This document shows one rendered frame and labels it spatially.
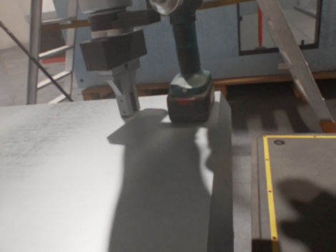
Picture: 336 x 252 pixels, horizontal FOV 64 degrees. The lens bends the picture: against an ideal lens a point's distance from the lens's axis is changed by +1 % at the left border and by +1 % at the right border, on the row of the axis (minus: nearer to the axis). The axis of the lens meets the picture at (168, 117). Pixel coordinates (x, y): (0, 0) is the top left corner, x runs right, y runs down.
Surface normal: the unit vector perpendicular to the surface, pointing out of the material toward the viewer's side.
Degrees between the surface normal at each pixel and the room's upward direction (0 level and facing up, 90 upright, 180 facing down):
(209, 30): 90
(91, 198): 0
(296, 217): 0
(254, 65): 90
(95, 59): 90
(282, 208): 0
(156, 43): 90
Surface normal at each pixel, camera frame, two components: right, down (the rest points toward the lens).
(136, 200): -0.15, -0.91
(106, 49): 0.89, 0.06
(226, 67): -0.25, 0.41
